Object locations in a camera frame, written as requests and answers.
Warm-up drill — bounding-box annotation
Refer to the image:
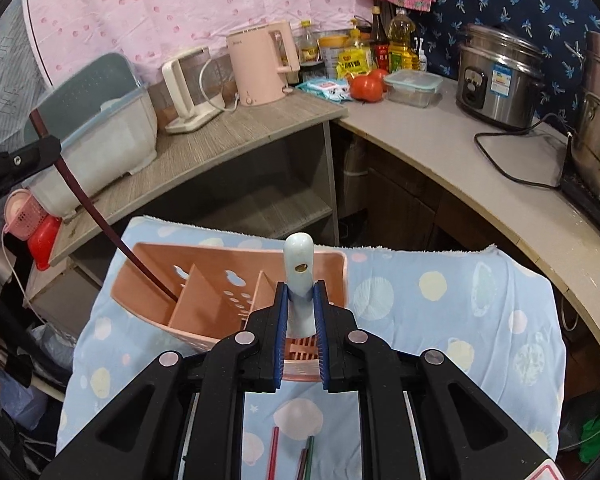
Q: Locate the blue wipes packet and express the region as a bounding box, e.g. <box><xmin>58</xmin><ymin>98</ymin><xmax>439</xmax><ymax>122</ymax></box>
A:
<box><xmin>296</xmin><ymin>77</ymin><xmax>353</xmax><ymax>103</ymax></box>

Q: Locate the pink electric kettle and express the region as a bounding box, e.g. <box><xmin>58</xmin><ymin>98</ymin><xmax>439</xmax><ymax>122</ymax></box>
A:
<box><xmin>226</xmin><ymin>20</ymin><xmax>302</xmax><ymax>108</ymax></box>

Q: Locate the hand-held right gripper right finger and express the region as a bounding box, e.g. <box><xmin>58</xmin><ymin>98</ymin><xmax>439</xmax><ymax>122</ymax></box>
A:
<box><xmin>314</xmin><ymin>281</ymin><xmax>556</xmax><ymax>480</ymax></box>

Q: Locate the dark sauce bottle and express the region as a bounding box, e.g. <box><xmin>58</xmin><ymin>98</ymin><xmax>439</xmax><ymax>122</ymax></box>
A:
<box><xmin>369</xmin><ymin>6</ymin><xmax>390</xmax><ymax>72</ymax></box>

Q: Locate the pink plastic utensil holder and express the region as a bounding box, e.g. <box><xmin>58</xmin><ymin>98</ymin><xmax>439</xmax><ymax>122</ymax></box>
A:
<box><xmin>110</xmin><ymin>242</ymin><xmax>350</xmax><ymax>383</ymax></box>

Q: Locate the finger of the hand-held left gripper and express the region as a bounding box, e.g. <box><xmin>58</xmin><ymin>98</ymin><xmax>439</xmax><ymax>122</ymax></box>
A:
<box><xmin>0</xmin><ymin>135</ymin><xmax>62</xmax><ymax>221</ymax></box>

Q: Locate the tin can yellow lid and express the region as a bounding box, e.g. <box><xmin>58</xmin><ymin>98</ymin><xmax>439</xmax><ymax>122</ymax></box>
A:
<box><xmin>318</xmin><ymin>35</ymin><xmax>353</xmax><ymax>78</ymax></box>

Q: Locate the dark red chopstick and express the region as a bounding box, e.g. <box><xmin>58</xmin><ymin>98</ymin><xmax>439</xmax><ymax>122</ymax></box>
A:
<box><xmin>29</xmin><ymin>109</ymin><xmax>178</xmax><ymax>306</ymax></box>

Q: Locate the steel rice cooker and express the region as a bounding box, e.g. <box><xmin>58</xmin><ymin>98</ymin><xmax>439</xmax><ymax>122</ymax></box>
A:
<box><xmin>455</xmin><ymin>22</ymin><xmax>548</xmax><ymax>131</ymax></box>

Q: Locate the light blue ceramic spoon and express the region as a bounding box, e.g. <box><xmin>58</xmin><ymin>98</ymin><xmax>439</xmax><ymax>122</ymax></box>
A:
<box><xmin>284</xmin><ymin>232</ymin><xmax>317</xmax><ymax>338</ymax></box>

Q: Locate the yellow capped glass bottle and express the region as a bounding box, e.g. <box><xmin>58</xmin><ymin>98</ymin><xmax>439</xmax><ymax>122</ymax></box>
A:
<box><xmin>298</xmin><ymin>20</ymin><xmax>323</xmax><ymax>81</ymax></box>

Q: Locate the glass container teal lid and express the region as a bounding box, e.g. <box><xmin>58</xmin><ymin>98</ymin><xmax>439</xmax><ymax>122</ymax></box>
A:
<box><xmin>383</xmin><ymin>70</ymin><xmax>443</xmax><ymax>109</ymax></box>

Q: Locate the wooden shelf unit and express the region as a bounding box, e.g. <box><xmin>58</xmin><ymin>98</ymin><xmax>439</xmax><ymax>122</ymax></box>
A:
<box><xmin>22</xmin><ymin>85</ymin><xmax>348</xmax><ymax>311</ymax></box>

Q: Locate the blue printed cloth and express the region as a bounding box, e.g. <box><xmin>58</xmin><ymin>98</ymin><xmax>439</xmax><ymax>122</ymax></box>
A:
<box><xmin>55</xmin><ymin>215</ymin><xmax>568</xmax><ymax>480</ymax></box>

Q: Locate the black induction cooker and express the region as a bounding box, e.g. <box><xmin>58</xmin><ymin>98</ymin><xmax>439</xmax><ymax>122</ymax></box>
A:
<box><xmin>560</xmin><ymin>160</ymin><xmax>600</xmax><ymax>241</ymax></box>

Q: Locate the cooking oil bottle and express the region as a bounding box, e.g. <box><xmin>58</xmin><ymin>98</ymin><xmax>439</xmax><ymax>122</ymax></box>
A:
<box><xmin>387</xmin><ymin>8</ymin><xmax>421</xmax><ymax>73</ymax></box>

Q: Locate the grey checked curtain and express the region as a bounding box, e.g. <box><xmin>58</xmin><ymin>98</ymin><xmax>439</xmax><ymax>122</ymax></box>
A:
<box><xmin>0</xmin><ymin>0</ymin><xmax>46</xmax><ymax>201</ymax></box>

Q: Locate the yellow seasoning packet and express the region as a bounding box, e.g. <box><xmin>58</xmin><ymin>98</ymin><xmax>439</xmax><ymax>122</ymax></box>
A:
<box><xmin>336</xmin><ymin>42</ymin><xmax>376</xmax><ymax>81</ymax></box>

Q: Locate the black power cable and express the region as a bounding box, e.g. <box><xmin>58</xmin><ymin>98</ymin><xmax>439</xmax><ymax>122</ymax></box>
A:
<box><xmin>474</xmin><ymin>112</ymin><xmax>578</xmax><ymax>191</ymax></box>

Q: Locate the white glass kettle appliance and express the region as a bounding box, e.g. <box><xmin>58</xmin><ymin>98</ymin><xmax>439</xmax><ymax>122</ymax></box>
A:
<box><xmin>161</xmin><ymin>46</ymin><xmax>226</xmax><ymax>135</ymax></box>

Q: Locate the red plastic basin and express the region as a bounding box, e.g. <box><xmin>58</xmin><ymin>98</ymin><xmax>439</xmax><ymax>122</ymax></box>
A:
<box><xmin>27</xmin><ymin>215</ymin><xmax>63</xmax><ymax>271</ymax></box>

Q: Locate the white power cord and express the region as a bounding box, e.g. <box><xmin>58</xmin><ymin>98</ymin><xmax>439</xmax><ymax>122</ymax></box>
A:
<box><xmin>198</xmin><ymin>55</ymin><xmax>241</xmax><ymax>113</ymax></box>

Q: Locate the pink plastic basket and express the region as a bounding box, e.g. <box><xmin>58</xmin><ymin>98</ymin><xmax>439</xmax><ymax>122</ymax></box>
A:
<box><xmin>4</xmin><ymin>189</ymin><xmax>48</xmax><ymax>241</ymax></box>

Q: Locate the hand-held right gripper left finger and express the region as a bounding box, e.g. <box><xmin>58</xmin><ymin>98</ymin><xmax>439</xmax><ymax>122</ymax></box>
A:
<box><xmin>39</xmin><ymin>281</ymin><xmax>288</xmax><ymax>480</ymax></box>

